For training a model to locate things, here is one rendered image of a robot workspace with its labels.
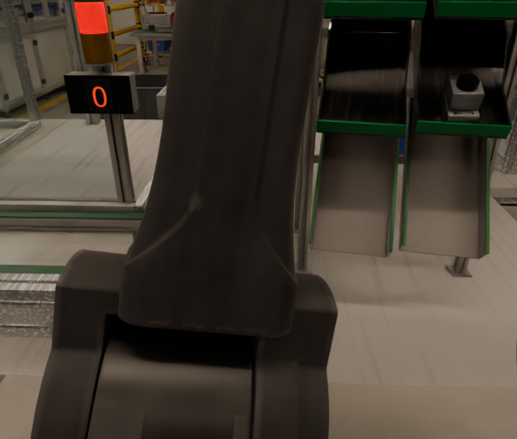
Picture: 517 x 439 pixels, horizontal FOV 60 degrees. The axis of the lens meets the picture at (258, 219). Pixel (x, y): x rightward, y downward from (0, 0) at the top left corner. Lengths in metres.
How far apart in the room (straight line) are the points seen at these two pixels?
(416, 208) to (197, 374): 0.68
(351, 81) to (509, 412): 0.55
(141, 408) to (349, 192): 0.67
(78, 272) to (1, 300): 0.67
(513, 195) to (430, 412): 0.91
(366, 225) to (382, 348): 0.21
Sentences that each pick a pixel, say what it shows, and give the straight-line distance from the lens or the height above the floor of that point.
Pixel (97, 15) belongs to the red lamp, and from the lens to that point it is 0.89.
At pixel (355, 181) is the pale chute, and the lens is 0.81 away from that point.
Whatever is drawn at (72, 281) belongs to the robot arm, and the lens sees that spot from 0.17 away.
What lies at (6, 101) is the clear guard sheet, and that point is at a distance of 1.06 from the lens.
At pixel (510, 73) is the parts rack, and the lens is 0.87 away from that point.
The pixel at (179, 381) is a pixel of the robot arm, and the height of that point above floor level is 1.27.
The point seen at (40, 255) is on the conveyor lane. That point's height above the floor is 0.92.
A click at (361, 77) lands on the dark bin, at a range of 0.81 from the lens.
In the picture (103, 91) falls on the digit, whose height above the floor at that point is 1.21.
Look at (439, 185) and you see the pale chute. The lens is 0.84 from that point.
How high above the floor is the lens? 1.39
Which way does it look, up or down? 28 degrees down
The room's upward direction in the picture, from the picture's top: straight up
